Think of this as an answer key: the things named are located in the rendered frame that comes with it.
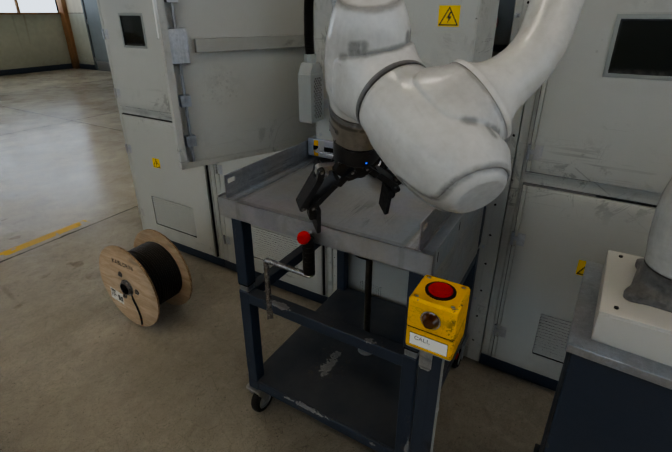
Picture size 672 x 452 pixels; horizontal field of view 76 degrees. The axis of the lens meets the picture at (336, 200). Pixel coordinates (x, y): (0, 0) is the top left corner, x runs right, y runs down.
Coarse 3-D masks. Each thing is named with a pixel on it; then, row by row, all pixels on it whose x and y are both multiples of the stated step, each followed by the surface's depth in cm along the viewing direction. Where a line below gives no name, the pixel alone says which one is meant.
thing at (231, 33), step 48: (192, 0) 128; (240, 0) 136; (288, 0) 146; (192, 48) 133; (240, 48) 140; (288, 48) 151; (192, 96) 138; (240, 96) 147; (288, 96) 158; (192, 144) 140; (240, 144) 153; (288, 144) 161
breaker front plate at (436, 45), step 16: (320, 0) 126; (416, 0) 113; (432, 0) 111; (448, 0) 109; (464, 0) 107; (320, 16) 128; (416, 16) 114; (432, 16) 112; (464, 16) 108; (320, 32) 130; (416, 32) 115; (432, 32) 113; (448, 32) 111; (464, 32) 109; (320, 48) 132; (416, 48) 117; (432, 48) 115; (448, 48) 113; (464, 48) 111; (320, 64) 134; (432, 64) 116; (320, 128) 142
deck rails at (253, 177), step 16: (304, 144) 145; (272, 160) 131; (288, 160) 139; (304, 160) 146; (224, 176) 115; (240, 176) 120; (256, 176) 126; (272, 176) 132; (240, 192) 120; (432, 224) 96; (416, 240) 95
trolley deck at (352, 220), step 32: (320, 160) 148; (224, 192) 121; (256, 192) 122; (288, 192) 122; (352, 192) 122; (256, 224) 115; (288, 224) 109; (352, 224) 103; (384, 224) 103; (416, 224) 103; (448, 224) 103; (384, 256) 97; (416, 256) 92
